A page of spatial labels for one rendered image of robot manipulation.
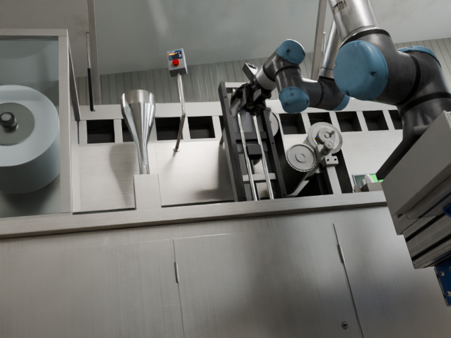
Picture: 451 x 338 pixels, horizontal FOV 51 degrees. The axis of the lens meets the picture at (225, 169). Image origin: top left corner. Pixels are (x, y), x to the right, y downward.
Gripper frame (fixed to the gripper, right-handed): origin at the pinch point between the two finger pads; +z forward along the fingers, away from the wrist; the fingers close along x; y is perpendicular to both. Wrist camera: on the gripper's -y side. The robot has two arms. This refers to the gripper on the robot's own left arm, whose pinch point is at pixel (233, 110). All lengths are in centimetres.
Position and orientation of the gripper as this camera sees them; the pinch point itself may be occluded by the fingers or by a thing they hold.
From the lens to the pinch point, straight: 156.8
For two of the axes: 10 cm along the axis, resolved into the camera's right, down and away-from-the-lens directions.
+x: 8.9, 1.9, 4.2
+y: 0.4, 8.8, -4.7
